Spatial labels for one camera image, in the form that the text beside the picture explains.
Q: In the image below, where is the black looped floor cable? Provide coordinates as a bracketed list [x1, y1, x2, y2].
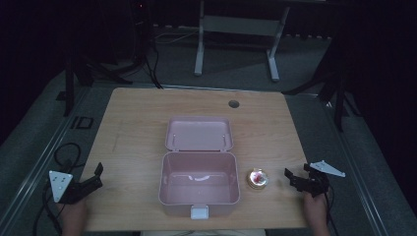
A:
[53, 142, 87, 173]

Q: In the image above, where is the black hanging cable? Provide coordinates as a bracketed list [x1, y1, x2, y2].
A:
[143, 40, 164, 90]

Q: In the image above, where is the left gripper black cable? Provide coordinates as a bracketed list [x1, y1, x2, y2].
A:
[31, 182, 64, 236]

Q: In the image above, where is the pink plastic storage box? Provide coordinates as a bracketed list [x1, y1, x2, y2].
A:
[158, 116, 241, 221]

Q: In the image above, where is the black metal stand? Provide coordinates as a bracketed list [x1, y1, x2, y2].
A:
[55, 48, 134, 118]
[280, 62, 363, 133]

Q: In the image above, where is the dark device with red light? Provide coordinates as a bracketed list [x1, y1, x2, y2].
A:
[128, 0, 154, 65]

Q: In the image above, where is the white floor cable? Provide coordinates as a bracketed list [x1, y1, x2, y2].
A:
[152, 29, 200, 45]

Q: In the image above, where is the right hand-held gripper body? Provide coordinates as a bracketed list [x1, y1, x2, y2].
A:
[301, 159, 346, 198]

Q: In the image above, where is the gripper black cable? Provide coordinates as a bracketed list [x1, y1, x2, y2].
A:
[31, 182, 64, 236]
[324, 192, 340, 236]

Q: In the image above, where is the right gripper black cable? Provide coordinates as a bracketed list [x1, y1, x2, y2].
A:
[324, 192, 340, 236]

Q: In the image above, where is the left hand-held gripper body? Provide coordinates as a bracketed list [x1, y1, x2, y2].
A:
[48, 170, 90, 206]

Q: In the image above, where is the white metal table frame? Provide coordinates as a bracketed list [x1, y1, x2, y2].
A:
[194, 0, 291, 83]

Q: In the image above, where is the person's right hand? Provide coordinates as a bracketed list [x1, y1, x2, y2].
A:
[302, 192, 329, 223]

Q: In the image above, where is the person's left hand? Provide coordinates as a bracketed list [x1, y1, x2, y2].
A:
[57, 199, 89, 228]

